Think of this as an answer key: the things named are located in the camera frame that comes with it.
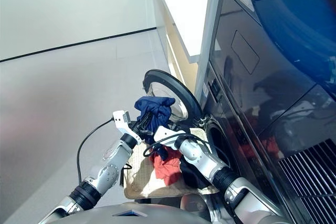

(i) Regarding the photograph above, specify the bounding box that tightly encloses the orange red garment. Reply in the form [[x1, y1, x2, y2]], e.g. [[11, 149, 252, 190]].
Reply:
[[153, 148, 183, 186]]

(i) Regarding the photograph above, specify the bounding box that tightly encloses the black garment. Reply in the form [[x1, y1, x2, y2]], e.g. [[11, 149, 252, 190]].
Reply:
[[179, 155, 215, 190]]

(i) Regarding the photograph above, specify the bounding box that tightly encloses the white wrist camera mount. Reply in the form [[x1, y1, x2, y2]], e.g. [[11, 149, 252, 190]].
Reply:
[[153, 125, 185, 148], [112, 110, 143, 144]]

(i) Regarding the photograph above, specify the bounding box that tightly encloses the round washing machine door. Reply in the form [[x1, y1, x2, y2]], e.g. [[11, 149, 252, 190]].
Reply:
[[141, 69, 203, 130]]

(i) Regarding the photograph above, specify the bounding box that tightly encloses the white counter cabinet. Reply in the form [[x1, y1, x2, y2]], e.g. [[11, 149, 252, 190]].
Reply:
[[146, 0, 213, 88]]

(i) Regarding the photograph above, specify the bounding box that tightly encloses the dark grey stacked dryer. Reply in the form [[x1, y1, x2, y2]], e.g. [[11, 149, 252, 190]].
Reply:
[[208, 0, 336, 141]]

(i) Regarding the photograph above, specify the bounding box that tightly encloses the pale woven laundry basket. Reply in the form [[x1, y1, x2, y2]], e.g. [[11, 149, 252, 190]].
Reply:
[[123, 126, 220, 200]]

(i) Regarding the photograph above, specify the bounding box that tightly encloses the silver robot torso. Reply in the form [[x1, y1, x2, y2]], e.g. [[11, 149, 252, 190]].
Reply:
[[47, 201, 211, 224]]

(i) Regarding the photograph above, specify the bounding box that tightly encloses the white tall cabinet panel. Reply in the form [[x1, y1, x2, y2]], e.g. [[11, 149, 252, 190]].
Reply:
[[195, 0, 226, 104]]

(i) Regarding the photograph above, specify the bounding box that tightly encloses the navy blue garment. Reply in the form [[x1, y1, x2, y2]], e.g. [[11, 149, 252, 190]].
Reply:
[[133, 95, 176, 161]]

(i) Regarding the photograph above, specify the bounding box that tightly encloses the grey washing machine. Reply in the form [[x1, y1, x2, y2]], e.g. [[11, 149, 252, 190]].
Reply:
[[195, 61, 336, 224]]

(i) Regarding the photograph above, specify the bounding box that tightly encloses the black ribbed vent grille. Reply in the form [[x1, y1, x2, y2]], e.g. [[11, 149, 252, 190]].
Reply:
[[277, 137, 336, 224]]

